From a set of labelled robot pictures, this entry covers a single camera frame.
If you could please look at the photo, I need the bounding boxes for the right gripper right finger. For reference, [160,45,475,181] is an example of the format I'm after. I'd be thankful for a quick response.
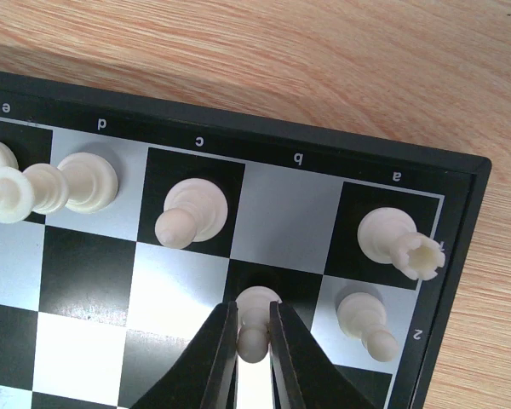
[269,302,374,408]

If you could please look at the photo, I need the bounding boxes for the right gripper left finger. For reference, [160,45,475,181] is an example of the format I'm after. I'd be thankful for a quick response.
[133,302,238,408]

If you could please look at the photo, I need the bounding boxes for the white chess pawn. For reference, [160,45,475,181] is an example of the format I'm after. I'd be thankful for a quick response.
[236,286,282,364]
[336,292,399,362]

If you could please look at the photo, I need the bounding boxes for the white chess rook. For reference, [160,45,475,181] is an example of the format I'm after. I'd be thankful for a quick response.
[357,207,446,280]

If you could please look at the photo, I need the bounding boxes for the white chess bishop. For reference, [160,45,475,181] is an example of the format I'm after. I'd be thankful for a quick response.
[154,178,228,249]

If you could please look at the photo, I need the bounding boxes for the white chess king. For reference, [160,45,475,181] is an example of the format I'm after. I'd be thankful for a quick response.
[0,153,118,224]

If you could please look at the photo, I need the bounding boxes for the black and silver chessboard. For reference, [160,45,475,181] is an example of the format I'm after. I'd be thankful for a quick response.
[0,72,491,408]

